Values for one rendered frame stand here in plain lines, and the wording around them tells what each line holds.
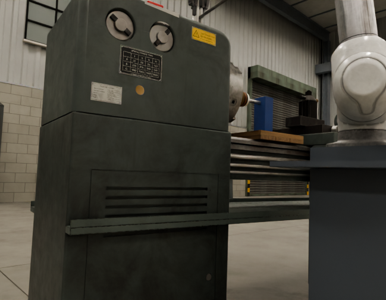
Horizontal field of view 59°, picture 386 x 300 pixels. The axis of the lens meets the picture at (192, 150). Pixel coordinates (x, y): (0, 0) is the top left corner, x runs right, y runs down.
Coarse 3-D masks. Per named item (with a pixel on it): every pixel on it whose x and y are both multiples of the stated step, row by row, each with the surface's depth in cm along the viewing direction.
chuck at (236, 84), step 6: (234, 72) 148; (234, 78) 147; (240, 78) 149; (234, 84) 146; (240, 84) 148; (234, 90) 146; (240, 90) 148; (234, 96) 147; (240, 96) 148; (240, 102) 149; (234, 108) 149; (234, 114) 152
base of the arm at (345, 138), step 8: (344, 136) 110; (352, 136) 108; (360, 136) 106; (368, 136) 106; (376, 136) 105; (384, 136) 106; (328, 144) 112; (336, 144) 111; (344, 144) 109; (352, 144) 107; (360, 144) 105; (368, 144) 104; (376, 144) 102; (384, 144) 101
